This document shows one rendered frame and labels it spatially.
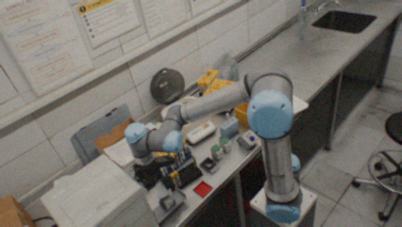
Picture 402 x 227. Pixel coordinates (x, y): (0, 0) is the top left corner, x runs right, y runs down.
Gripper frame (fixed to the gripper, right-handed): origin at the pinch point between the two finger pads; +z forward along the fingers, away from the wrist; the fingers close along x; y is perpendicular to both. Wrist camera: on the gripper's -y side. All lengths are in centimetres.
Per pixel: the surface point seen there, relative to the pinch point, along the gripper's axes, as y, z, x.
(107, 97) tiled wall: -15, -14, -59
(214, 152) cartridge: -34.3, 9.4, -3.0
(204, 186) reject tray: -18.7, 14.7, 3.5
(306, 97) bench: -105, 15, 7
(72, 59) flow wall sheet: -6, -41, -59
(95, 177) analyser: 17.9, -14.9, -13.1
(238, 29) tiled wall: -125, -8, -59
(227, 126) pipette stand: -48.9, 4.9, -6.9
